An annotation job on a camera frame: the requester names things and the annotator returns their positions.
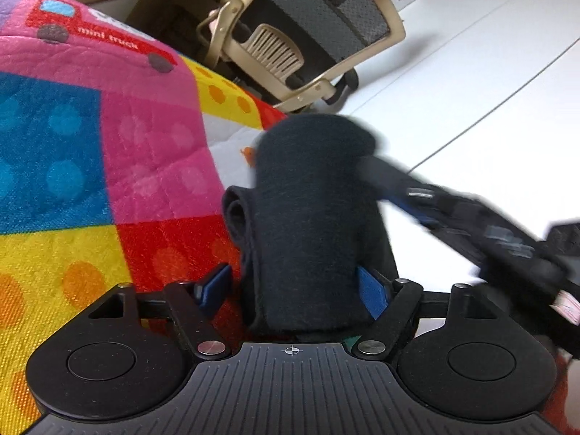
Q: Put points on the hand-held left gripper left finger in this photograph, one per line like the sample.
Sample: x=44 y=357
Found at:
x=215 y=286

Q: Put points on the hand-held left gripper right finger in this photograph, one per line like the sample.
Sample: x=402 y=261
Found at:
x=372 y=293

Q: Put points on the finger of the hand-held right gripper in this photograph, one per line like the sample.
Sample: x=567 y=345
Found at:
x=398 y=190

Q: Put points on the black garment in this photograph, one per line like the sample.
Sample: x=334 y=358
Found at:
x=308 y=213

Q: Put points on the colourful printed blanket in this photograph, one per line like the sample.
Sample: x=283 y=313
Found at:
x=113 y=167

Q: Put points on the beige mesh office chair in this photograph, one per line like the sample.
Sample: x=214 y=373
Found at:
x=317 y=13

